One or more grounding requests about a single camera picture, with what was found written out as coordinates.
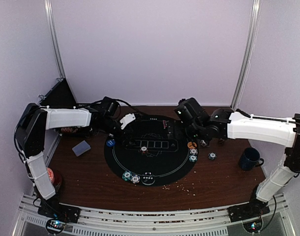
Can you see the chips in case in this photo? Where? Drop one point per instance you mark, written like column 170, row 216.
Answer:
column 69, row 130

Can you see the aluminium front rail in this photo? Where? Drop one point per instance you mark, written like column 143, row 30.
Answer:
column 213, row 221

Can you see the white blue chip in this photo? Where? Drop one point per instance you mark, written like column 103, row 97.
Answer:
column 135, row 179
column 193, row 151

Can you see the grey card deck box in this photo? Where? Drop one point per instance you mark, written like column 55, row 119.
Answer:
column 81, row 148

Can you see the round black poker mat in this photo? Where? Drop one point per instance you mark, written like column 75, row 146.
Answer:
column 167, row 155

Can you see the black poker set case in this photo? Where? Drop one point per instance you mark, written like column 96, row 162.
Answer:
column 61, row 96

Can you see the red patterned tin can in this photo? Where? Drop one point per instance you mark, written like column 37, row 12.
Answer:
column 55, row 178

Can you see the orange big blind button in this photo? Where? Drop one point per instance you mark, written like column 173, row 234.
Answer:
column 192, row 145

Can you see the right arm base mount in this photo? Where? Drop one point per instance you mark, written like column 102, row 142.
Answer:
column 249, row 215

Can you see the blue small blind button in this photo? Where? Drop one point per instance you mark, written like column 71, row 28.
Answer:
column 110, row 142

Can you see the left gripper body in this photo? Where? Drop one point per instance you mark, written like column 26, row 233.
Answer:
column 123, row 133

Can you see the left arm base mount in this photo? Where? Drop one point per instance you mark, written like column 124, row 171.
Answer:
column 58, row 221

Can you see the dark blue mug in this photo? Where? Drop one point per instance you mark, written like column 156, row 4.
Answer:
column 250, row 159

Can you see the green chip stack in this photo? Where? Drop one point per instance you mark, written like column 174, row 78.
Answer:
column 212, row 156

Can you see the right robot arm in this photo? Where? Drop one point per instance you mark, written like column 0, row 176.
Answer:
column 227, row 124

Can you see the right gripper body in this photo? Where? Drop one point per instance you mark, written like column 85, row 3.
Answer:
column 194, row 132

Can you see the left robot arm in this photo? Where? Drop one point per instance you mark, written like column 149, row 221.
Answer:
column 108, row 114

